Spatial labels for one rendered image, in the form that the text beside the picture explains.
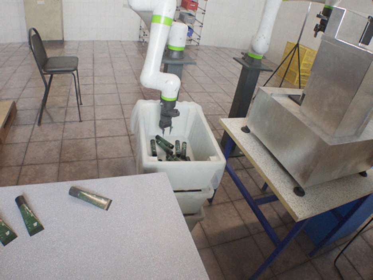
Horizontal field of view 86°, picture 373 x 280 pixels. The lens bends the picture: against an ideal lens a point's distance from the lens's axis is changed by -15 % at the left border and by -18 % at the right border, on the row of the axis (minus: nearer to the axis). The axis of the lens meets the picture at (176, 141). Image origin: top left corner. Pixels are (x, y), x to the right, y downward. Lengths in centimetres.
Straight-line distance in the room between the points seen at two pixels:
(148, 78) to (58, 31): 473
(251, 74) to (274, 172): 114
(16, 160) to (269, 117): 203
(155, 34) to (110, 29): 494
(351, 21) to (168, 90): 91
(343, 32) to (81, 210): 114
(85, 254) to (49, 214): 19
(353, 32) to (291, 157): 57
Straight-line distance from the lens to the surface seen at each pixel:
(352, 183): 139
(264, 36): 186
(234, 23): 726
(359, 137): 116
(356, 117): 107
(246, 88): 212
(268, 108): 117
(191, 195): 129
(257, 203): 142
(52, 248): 77
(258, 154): 120
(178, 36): 172
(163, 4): 135
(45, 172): 211
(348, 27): 107
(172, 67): 177
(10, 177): 218
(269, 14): 186
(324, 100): 103
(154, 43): 133
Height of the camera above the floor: 140
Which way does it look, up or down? 35 degrees down
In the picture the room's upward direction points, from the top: 10 degrees clockwise
